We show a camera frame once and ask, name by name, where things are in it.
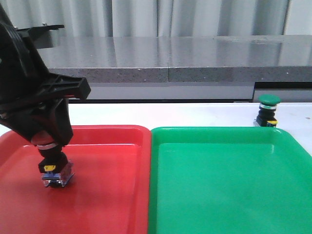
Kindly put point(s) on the green plastic tray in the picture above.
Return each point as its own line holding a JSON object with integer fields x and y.
{"x": 229, "y": 180}

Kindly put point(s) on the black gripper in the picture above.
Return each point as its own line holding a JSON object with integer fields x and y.
{"x": 25, "y": 83}

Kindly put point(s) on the green mushroom push button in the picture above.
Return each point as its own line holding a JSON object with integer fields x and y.
{"x": 267, "y": 108}

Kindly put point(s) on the white pleated curtain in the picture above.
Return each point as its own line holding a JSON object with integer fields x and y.
{"x": 165, "y": 18}

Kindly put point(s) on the grey speckled stone counter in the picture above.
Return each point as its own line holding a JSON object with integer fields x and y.
{"x": 223, "y": 68}

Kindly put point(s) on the red plastic tray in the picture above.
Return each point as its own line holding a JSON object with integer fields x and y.
{"x": 108, "y": 193}

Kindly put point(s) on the red mushroom push button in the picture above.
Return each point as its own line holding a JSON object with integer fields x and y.
{"x": 55, "y": 168}

